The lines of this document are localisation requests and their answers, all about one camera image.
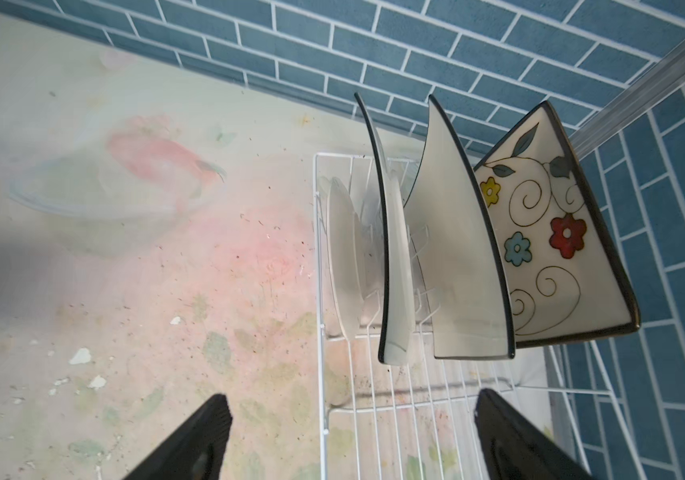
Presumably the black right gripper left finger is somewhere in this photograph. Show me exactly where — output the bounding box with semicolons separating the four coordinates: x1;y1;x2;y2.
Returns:
126;393;234;480

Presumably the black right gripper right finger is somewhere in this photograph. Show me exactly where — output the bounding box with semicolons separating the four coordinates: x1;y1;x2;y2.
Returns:
474;388;591;479

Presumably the white square plate black rim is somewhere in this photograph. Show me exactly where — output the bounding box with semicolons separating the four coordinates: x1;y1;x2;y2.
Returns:
354;93;416;366

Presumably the floral square plate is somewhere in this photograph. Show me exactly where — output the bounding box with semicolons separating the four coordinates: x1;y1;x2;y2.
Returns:
474;101;641;348

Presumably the round white plate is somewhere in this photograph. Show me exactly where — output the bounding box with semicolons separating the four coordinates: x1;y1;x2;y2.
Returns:
326;177;365;341

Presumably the white wire dish rack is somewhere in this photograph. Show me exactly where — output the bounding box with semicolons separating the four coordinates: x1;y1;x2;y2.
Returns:
312;152;647;479

